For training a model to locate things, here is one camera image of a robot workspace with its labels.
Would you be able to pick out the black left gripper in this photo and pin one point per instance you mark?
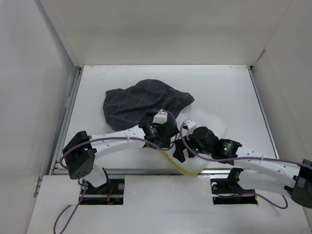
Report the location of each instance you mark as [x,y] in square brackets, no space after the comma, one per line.
[165,143]

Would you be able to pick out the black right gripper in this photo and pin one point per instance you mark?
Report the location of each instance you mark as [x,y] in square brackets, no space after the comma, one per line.
[178,153]

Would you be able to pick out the white pillow with yellow band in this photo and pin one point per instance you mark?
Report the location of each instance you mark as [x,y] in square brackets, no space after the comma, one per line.
[193,165]

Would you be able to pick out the dark grey checked pillowcase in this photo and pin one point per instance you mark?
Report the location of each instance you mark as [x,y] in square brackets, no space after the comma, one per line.
[126,108]

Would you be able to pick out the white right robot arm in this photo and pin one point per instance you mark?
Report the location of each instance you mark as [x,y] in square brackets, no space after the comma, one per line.
[285,177]

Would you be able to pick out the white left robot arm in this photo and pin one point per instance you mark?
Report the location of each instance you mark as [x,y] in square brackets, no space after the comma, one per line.
[80,154]

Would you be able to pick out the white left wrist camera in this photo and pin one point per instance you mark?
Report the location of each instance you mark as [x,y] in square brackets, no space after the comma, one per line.
[160,117]

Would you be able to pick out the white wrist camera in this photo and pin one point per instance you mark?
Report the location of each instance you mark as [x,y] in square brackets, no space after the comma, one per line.
[189,125]
[160,117]

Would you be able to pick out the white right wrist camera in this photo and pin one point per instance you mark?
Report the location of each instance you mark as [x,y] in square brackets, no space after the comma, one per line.
[189,125]

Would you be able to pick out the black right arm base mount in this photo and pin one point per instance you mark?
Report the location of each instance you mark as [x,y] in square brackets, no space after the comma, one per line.
[227,191]

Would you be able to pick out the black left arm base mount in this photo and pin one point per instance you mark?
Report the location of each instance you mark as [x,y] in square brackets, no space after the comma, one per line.
[109,193]

